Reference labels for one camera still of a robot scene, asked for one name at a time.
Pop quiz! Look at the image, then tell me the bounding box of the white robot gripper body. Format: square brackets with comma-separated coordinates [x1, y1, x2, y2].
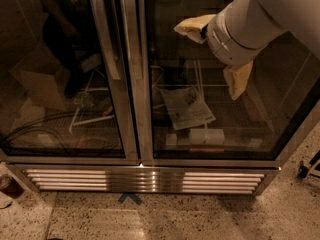
[206, 12, 265, 66]

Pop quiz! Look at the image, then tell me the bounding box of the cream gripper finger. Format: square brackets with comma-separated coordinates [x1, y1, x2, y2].
[174, 14, 215, 44]
[223, 62, 253, 100]

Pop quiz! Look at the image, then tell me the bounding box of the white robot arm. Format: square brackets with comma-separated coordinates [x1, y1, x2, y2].
[174, 0, 320, 100]

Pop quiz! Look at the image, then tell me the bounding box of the paper manual inside fridge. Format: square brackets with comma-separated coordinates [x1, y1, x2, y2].
[160, 86, 216, 130]

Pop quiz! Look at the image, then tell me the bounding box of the small white block inside fridge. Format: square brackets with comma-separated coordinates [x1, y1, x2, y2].
[166, 133, 177, 146]

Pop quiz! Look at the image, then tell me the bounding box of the black caster wheel cart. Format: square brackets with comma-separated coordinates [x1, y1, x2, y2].
[298, 150, 320, 178]

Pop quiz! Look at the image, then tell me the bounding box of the stainless glass door refrigerator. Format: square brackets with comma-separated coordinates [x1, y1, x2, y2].
[0, 0, 320, 195]

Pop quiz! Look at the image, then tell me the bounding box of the blue tape floor marker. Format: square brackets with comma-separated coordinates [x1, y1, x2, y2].
[118, 192, 142, 205]

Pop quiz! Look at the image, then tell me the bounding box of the brown object at left edge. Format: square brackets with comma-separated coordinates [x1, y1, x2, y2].
[0, 174, 24, 198]

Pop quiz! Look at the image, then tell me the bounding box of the left fridge door handle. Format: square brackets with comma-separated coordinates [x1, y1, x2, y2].
[90, 0, 121, 80]

